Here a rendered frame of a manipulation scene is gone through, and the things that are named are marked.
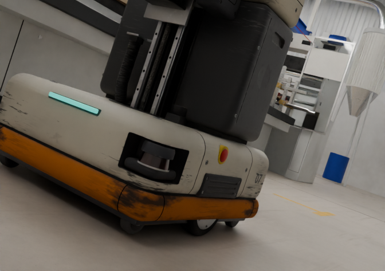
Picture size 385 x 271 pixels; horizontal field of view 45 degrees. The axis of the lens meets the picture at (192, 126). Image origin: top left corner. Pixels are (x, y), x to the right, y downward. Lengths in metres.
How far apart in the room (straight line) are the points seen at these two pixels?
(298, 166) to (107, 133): 4.69
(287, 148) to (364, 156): 6.22
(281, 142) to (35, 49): 3.86
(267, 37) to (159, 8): 0.33
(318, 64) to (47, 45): 3.78
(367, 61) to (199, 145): 8.91
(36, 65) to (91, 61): 0.42
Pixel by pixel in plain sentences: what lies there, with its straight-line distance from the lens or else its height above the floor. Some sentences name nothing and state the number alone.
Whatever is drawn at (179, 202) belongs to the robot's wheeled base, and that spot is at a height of 0.10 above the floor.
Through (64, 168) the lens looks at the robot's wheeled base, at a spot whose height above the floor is 0.09.
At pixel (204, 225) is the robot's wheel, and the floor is 0.04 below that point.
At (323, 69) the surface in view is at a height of 1.38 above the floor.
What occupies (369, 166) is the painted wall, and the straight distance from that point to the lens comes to 11.92.
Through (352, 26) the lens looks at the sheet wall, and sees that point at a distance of 12.78.
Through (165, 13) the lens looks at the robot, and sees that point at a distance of 1.41.
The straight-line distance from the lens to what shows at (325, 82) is 5.74.
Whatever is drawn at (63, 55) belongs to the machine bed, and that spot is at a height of 0.42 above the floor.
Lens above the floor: 0.31
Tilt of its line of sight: 1 degrees down
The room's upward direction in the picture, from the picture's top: 19 degrees clockwise
